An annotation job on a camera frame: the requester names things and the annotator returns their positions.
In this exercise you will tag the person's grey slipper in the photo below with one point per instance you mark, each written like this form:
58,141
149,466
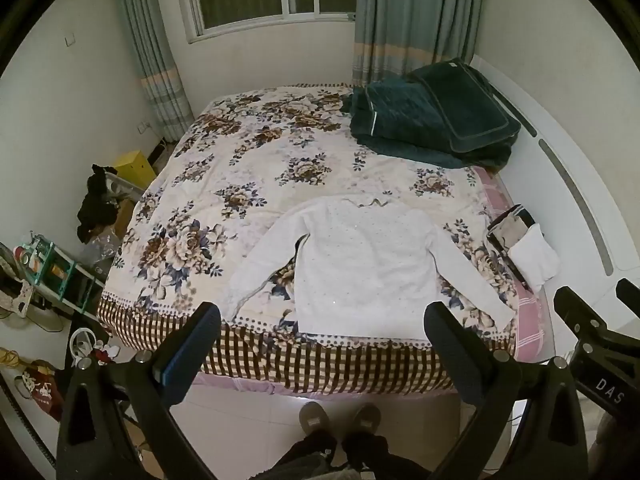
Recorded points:
314,416
366,417

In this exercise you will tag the narrow blue-green curtain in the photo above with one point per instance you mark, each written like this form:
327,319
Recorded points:
150,60

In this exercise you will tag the person's right forearm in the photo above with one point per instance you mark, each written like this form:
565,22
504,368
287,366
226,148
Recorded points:
617,442

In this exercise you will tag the white wall socket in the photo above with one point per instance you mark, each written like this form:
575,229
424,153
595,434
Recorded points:
145,126

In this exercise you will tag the wide blue-green curtain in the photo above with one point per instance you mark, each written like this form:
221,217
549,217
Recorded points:
410,10

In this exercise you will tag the floral printed blanket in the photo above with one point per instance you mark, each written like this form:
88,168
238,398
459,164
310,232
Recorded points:
240,170

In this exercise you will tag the floral fabric item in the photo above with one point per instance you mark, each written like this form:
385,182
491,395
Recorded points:
17,300

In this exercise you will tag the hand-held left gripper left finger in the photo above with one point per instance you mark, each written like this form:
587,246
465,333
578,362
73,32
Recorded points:
179,362

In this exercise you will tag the person's right grey slipper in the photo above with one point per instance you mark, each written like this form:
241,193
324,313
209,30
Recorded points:
366,417

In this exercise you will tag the clear plastic bag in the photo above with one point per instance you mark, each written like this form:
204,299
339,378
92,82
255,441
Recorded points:
100,250

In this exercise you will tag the white knit sweater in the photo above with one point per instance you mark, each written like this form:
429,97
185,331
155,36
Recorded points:
360,270

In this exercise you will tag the person's right leg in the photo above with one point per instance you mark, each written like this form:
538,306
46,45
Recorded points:
375,455

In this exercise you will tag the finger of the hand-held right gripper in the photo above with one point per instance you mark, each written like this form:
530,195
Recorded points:
631,294
580,310

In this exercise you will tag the person's left grey slipper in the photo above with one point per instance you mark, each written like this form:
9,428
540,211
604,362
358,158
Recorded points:
314,416

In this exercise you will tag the dark green quilt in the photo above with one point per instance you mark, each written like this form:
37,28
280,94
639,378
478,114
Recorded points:
395,110

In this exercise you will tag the black clothing pile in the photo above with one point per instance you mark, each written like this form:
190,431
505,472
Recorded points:
95,205

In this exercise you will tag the yellow box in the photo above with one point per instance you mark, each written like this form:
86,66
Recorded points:
134,167

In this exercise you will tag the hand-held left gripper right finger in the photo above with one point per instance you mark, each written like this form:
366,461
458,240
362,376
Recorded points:
465,366

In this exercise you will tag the red printed bag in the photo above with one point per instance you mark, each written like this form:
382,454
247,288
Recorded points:
42,392

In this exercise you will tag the teal shelf rack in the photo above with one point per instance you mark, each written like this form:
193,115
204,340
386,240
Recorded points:
55,272

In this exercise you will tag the small folded white cloth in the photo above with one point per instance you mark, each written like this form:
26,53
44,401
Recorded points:
533,257

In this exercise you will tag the white curved headboard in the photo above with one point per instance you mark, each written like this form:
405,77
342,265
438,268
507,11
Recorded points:
575,170

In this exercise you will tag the dark green pillow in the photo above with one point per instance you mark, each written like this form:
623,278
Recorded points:
470,105

